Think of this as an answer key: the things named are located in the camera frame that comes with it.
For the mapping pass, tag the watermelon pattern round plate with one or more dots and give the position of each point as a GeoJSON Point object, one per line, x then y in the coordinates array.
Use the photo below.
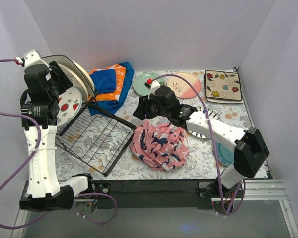
{"type": "Point", "coordinates": [69, 103]}

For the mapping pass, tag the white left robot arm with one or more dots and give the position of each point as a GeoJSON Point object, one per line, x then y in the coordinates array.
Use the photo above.
{"type": "Point", "coordinates": [44, 192]}

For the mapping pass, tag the teal round plate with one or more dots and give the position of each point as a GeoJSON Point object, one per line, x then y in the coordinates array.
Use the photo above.
{"type": "Point", "coordinates": [225, 156]}

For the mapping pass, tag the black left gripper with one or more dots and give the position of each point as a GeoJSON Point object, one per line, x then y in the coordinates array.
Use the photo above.
{"type": "Point", "coordinates": [58, 75]}

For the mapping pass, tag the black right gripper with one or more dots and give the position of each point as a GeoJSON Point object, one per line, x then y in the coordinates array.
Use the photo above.
{"type": "Point", "coordinates": [144, 108]}

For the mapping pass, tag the blue striped white plate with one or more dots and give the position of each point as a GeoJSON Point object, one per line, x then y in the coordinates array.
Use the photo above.
{"type": "Point", "coordinates": [211, 114]}

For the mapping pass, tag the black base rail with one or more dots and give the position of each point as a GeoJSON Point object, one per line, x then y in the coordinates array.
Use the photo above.
{"type": "Point", "coordinates": [174, 193]}

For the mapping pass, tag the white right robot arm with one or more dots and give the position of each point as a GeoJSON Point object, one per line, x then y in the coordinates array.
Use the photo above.
{"type": "Point", "coordinates": [248, 146]}

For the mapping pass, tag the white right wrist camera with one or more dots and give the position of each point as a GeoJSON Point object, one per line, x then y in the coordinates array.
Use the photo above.
{"type": "Point", "coordinates": [152, 86]}

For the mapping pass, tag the pink navy patterned shorts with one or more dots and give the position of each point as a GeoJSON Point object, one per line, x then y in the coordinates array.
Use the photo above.
{"type": "Point", "coordinates": [162, 147]}

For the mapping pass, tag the black wire dish rack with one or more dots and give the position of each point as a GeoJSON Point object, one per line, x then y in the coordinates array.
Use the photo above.
{"type": "Point", "coordinates": [96, 137]}

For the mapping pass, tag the aluminium frame rail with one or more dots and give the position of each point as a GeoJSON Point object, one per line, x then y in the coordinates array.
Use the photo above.
{"type": "Point", "coordinates": [265, 213]}

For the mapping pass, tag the rear white square plate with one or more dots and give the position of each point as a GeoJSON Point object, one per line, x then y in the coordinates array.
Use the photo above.
{"type": "Point", "coordinates": [62, 59]}

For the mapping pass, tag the mint green flower plate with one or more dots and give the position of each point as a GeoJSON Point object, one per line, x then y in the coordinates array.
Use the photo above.
{"type": "Point", "coordinates": [140, 80]}

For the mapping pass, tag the floral table mat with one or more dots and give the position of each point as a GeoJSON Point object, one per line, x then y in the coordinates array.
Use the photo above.
{"type": "Point", "coordinates": [202, 161]}

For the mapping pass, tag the cream round plate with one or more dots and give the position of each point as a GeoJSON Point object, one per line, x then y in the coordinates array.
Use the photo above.
{"type": "Point", "coordinates": [79, 78]}

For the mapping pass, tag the blue and orange cloth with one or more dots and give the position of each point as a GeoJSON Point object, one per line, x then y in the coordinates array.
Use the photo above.
{"type": "Point", "coordinates": [112, 85]}

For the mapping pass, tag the cream and pink plate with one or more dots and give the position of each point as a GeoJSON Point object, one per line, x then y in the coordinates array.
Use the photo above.
{"type": "Point", "coordinates": [181, 88]}

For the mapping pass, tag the square plate yellow flower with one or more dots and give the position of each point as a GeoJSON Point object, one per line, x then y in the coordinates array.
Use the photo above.
{"type": "Point", "coordinates": [222, 85]}

